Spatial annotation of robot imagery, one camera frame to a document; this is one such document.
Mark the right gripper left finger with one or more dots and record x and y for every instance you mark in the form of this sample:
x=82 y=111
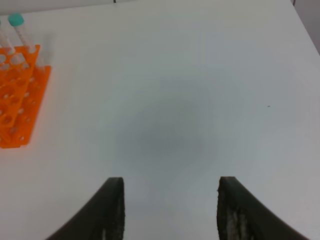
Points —
x=101 y=218

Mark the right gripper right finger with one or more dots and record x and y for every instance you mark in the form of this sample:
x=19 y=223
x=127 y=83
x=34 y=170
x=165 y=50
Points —
x=241 y=216

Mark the orange test tube rack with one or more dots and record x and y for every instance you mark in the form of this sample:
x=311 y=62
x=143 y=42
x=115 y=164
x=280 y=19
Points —
x=22 y=89

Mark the row tube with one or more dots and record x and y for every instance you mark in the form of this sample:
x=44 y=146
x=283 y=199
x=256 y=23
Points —
x=6 y=43
x=17 y=21

